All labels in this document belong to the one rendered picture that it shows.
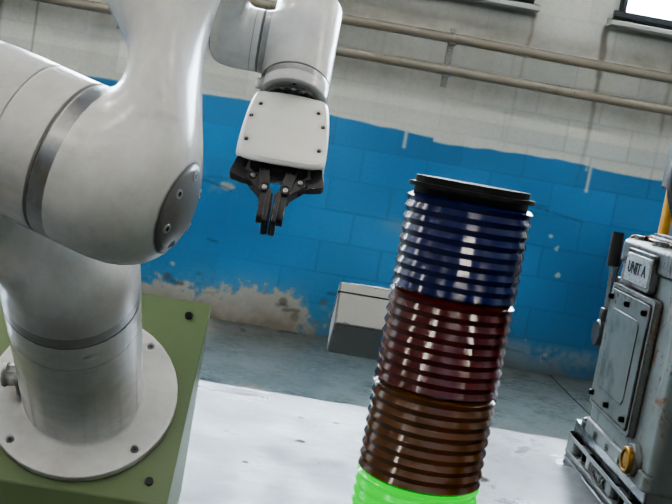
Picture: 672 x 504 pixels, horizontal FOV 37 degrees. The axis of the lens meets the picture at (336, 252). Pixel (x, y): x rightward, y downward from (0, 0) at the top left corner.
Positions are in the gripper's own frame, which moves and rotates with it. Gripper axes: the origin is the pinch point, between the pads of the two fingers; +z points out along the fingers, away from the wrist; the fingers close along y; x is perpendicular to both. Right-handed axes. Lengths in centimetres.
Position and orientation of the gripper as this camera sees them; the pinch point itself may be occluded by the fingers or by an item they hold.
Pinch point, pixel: (270, 213)
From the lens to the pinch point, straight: 110.5
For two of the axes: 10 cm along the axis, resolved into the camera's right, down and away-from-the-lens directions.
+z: -1.3, 8.5, -5.2
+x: -1.2, 5.0, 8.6
